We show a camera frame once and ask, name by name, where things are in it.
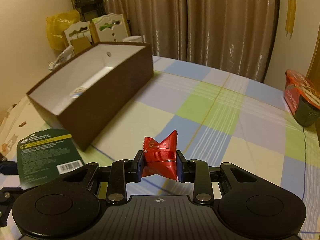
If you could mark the crumpled white foil bag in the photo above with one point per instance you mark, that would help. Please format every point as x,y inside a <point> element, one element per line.
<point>66,55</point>

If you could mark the brown curtain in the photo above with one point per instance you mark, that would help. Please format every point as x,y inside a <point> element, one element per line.
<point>236,36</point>

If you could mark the red snack packet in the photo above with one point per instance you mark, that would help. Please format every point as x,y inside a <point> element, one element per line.
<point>160,157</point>

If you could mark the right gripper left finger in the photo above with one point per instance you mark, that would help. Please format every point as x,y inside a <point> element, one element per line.
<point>123,172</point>

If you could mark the green blister card package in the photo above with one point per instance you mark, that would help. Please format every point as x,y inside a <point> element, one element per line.
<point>44,156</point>

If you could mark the yellow wall strips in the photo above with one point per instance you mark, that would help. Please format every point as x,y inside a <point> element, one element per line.
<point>290,19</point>

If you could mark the small cardboard carton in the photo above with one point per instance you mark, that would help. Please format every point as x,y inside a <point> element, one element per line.
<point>80,44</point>

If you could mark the red instant noodle bowl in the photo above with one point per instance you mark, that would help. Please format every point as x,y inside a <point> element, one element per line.
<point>301,98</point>

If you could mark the yellow plastic bag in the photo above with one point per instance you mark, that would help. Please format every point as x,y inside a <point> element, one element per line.
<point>56,25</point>

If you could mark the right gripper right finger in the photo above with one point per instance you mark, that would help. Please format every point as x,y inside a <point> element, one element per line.
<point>196,172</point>

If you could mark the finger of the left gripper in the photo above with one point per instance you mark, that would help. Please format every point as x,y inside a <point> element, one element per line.
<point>8,168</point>
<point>8,195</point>

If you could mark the checkered tablecloth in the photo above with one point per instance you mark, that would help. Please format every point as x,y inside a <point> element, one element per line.
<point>220,117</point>

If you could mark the brown cardboard box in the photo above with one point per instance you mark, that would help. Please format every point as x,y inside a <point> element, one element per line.
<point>83,94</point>

